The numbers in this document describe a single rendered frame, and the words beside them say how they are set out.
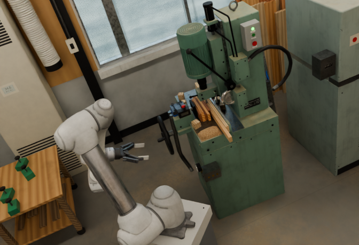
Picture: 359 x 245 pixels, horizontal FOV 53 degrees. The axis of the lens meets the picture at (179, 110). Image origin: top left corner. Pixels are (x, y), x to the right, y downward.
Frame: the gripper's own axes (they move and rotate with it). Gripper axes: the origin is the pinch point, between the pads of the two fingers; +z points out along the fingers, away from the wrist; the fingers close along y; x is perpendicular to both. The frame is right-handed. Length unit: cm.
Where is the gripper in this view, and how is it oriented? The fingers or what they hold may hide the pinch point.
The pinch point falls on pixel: (145, 151)
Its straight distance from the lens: 241.4
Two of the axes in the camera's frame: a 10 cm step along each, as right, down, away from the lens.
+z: 9.5, -0.5, 3.0
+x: -1.1, 8.5, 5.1
